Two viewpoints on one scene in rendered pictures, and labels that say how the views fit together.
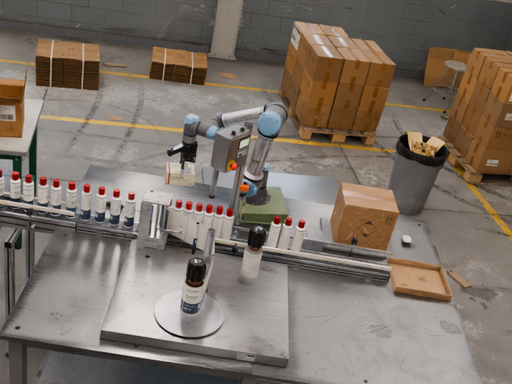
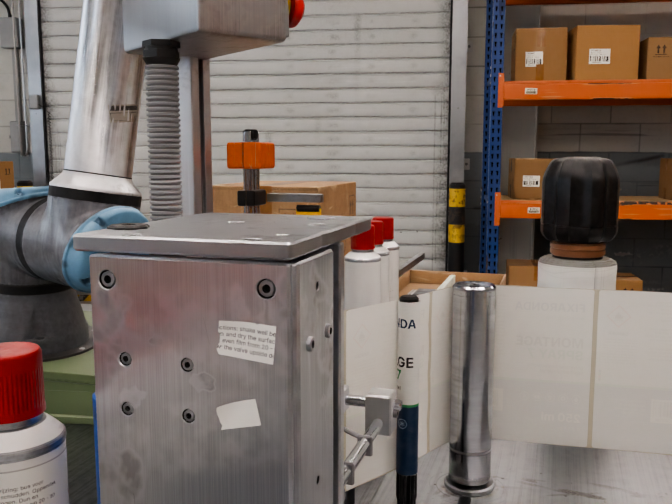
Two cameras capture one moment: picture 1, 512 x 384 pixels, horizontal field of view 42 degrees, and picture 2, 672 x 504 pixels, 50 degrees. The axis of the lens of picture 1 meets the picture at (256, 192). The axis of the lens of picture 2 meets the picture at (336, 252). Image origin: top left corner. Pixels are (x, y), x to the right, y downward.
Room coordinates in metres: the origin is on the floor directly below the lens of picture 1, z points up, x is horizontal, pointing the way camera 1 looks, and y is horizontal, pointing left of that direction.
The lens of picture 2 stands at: (2.53, 0.80, 1.18)
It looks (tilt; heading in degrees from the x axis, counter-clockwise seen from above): 8 degrees down; 291
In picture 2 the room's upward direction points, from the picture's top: straight up
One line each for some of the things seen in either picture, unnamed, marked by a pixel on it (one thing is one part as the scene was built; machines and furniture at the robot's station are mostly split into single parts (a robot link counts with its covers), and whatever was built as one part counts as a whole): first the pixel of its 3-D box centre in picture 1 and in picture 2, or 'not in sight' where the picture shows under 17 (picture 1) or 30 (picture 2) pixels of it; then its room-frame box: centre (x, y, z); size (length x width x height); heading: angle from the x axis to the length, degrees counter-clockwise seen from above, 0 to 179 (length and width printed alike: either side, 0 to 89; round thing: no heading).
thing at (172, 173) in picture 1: (180, 174); not in sight; (3.26, 0.44, 0.99); 0.16 x 0.12 x 0.07; 104
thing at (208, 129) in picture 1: (209, 129); not in sight; (3.25, 0.32, 1.30); 0.11 x 0.11 x 0.08; 75
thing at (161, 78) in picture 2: (214, 180); (164, 155); (2.93, 0.22, 1.18); 0.04 x 0.04 x 0.21
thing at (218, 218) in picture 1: (217, 224); not in sight; (2.84, 0.16, 0.98); 0.05 x 0.05 x 0.20
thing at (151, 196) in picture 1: (157, 197); (239, 229); (2.72, 0.47, 1.14); 0.14 x 0.11 x 0.01; 94
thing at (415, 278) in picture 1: (418, 278); (447, 289); (2.91, -0.94, 0.85); 0.30 x 0.26 x 0.04; 94
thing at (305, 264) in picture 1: (235, 248); not in sight; (2.84, 0.05, 0.85); 1.65 x 0.11 x 0.05; 94
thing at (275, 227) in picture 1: (273, 233); (362, 297); (2.86, -0.13, 0.98); 0.05 x 0.05 x 0.20
